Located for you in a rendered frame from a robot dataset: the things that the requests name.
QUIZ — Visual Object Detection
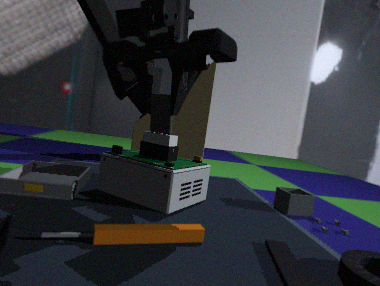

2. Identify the dark blue-grey mat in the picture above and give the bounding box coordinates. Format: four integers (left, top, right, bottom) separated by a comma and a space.
0, 158, 346, 286

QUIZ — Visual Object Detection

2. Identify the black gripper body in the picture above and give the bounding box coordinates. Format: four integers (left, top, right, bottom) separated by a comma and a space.
102, 0, 238, 68

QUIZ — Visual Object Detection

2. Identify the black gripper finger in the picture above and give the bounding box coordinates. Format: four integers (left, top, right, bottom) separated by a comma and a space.
168, 56, 209, 115
122, 60, 163, 114

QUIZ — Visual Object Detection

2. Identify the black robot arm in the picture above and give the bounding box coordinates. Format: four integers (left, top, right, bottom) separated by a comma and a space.
77, 0, 180, 116

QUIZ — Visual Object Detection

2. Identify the yellow rectangular label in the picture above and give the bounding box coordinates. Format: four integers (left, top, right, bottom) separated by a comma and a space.
24, 184, 43, 192

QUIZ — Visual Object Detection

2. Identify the green circuit board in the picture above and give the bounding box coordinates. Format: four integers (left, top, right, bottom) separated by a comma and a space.
105, 150, 207, 170

